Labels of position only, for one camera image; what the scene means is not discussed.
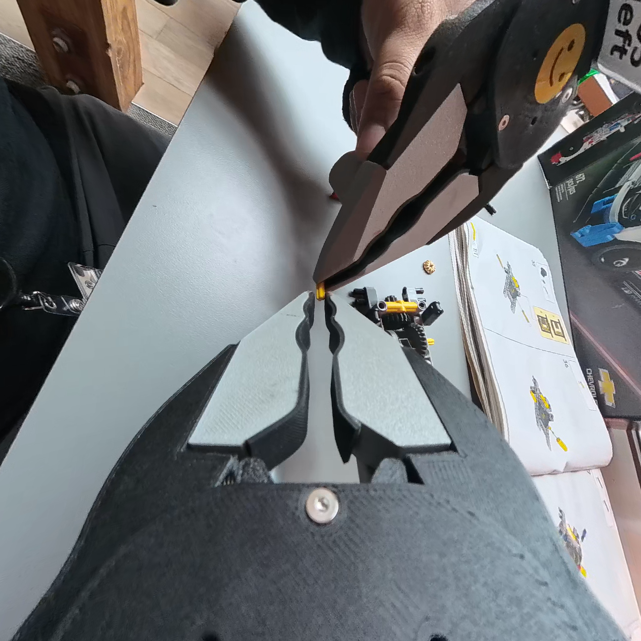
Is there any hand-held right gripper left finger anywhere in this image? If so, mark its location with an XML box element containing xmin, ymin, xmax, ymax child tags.
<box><xmin>188</xmin><ymin>290</ymin><xmax>316</xmax><ymax>470</ymax></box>

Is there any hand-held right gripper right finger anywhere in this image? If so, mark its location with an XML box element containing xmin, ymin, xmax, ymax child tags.
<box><xmin>325</xmin><ymin>293</ymin><xmax>452</xmax><ymax>465</ymax></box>

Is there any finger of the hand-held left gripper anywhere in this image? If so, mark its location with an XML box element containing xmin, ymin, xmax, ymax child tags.
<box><xmin>313</xmin><ymin>82</ymin><xmax>472</xmax><ymax>287</ymax></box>
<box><xmin>326</xmin><ymin>165</ymin><xmax>507</xmax><ymax>292</ymax></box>

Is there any grey lego gear frame assembly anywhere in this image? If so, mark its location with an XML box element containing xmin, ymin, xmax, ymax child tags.
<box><xmin>349</xmin><ymin>285</ymin><xmax>444</xmax><ymax>364</ymax></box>

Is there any person's left forearm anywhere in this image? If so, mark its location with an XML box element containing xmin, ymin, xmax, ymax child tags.
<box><xmin>239</xmin><ymin>0</ymin><xmax>372</xmax><ymax>73</ymax></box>

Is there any white lego instruction booklet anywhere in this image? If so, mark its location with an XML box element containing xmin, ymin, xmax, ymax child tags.
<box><xmin>447</xmin><ymin>215</ymin><xmax>641</xmax><ymax>641</ymax></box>

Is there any black lego set box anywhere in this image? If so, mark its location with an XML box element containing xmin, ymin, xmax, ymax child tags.
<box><xmin>537</xmin><ymin>92</ymin><xmax>641</xmax><ymax>420</ymax></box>

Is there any person's left hand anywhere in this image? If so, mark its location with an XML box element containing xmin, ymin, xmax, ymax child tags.
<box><xmin>343</xmin><ymin>0</ymin><xmax>482</xmax><ymax>156</ymax></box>

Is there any clear badge holder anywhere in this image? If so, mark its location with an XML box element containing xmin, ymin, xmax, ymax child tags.
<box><xmin>20</xmin><ymin>260</ymin><xmax>104</xmax><ymax>315</ymax></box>

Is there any person's black clothing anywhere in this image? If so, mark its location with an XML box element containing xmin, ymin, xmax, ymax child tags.
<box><xmin>0</xmin><ymin>75</ymin><xmax>173</xmax><ymax>466</ymax></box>

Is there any wooden post with bolts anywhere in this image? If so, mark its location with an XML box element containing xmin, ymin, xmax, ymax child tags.
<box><xmin>16</xmin><ymin>0</ymin><xmax>144</xmax><ymax>112</ymax></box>

